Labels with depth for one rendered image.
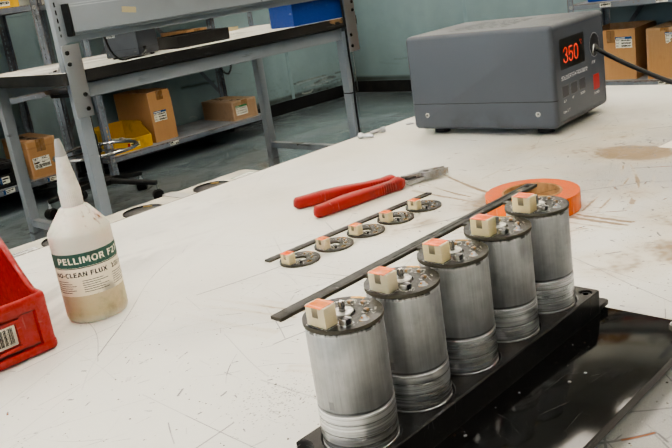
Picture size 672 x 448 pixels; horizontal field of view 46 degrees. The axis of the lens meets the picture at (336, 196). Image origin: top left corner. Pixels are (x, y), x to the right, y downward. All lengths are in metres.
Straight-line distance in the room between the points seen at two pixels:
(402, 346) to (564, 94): 0.50
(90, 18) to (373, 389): 2.52
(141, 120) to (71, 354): 4.52
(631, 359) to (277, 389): 0.14
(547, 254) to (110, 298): 0.24
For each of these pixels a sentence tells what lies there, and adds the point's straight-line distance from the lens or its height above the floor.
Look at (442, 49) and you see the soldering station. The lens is 0.76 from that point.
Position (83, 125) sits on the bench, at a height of 0.57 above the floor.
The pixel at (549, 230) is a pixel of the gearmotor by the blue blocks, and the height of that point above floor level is 0.80.
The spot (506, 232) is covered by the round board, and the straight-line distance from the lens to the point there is 0.29.
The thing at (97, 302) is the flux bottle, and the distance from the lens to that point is 0.45.
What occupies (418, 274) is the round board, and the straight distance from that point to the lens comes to 0.26.
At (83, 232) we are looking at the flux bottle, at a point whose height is 0.80.
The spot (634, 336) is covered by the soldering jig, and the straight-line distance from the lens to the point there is 0.33.
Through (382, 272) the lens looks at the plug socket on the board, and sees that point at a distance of 0.25.
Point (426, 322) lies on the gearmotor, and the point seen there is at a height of 0.80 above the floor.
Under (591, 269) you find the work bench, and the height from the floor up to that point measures 0.75.
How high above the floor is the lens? 0.91
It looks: 15 degrees down
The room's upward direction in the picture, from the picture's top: 9 degrees counter-clockwise
